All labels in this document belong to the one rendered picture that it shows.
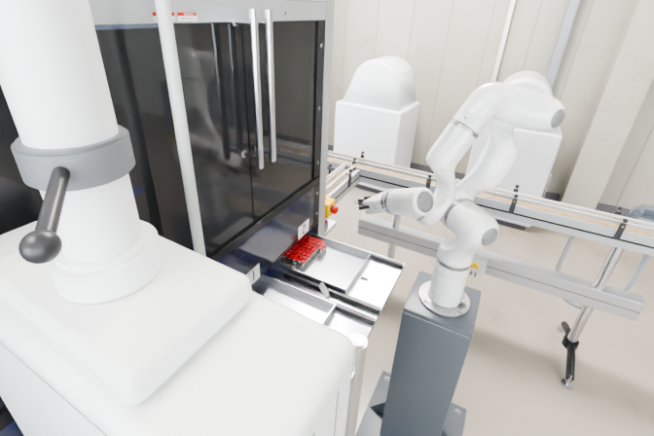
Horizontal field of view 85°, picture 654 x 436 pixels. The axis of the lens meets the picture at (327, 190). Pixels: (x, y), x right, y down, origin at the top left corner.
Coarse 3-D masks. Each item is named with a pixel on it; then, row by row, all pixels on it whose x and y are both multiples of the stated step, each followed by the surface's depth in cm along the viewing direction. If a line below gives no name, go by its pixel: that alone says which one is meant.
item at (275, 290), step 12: (264, 276) 138; (252, 288) 136; (264, 288) 136; (276, 288) 136; (288, 288) 134; (276, 300) 131; (288, 300) 131; (300, 300) 131; (312, 300) 130; (324, 300) 128; (300, 312) 126; (312, 312) 126; (324, 312) 126; (324, 324) 120
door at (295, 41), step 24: (288, 24) 106; (312, 24) 118; (264, 48) 99; (288, 48) 109; (312, 48) 122; (264, 72) 102; (288, 72) 113; (312, 72) 126; (264, 96) 105; (288, 96) 116; (312, 96) 130; (264, 120) 107; (288, 120) 119; (312, 120) 134; (264, 144) 110; (288, 144) 123; (312, 144) 139; (264, 168) 114; (288, 168) 127; (312, 168) 144; (264, 192) 117; (288, 192) 131
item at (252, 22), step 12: (252, 12) 82; (240, 24) 86; (252, 24) 83; (252, 36) 85; (252, 48) 86; (252, 60) 87; (252, 72) 89; (252, 84) 90; (240, 156) 102; (252, 156) 100
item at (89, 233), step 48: (0, 0) 23; (48, 0) 24; (0, 48) 25; (48, 48) 25; (96, 48) 29; (48, 96) 26; (96, 96) 29; (48, 144) 28; (96, 144) 29; (48, 192) 26; (96, 192) 31; (48, 240) 22; (96, 240) 32; (144, 240) 36; (96, 288) 33
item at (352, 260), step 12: (324, 240) 162; (336, 252) 158; (348, 252) 158; (360, 252) 155; (276, 264) 145; (312, 264) 150; (324, 264) 150; (336, 264) 151; (348, 264) 151; (360, 264) 151; (312, 276) 138; (324, 276) 143; (336, 276) 144; (348, 276) 144; (336, 288) 134; (348, 288) 136
